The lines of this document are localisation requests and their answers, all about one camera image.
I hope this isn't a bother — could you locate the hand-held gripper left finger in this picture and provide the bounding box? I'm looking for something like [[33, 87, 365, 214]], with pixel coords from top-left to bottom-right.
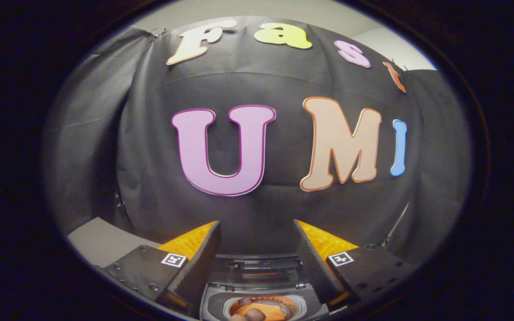
[[104, 221, 222, 318]]

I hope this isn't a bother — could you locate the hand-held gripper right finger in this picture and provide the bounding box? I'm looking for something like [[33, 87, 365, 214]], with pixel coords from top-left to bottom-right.
[[293, 219, 415, 309]]

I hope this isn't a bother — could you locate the grey washing machine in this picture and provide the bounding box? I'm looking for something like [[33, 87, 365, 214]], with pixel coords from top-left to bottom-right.
[[200, 284, 330, 321]]

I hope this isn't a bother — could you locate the dark washing machine lid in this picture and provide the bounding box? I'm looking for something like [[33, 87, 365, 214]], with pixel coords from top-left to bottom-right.
[[211, 254, 305, 288]]

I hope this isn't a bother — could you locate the orange shirt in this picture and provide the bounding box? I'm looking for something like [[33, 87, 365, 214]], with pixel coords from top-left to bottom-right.
[[230, 296, 296, 321]]

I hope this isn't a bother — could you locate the grey and white cabinet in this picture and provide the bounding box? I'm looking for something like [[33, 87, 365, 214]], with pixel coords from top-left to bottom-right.
[[67, 217, 162, 269]]

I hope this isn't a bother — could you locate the black backdrop cloth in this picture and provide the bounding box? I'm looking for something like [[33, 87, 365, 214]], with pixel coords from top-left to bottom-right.
[[43, 16, 472, 268]]

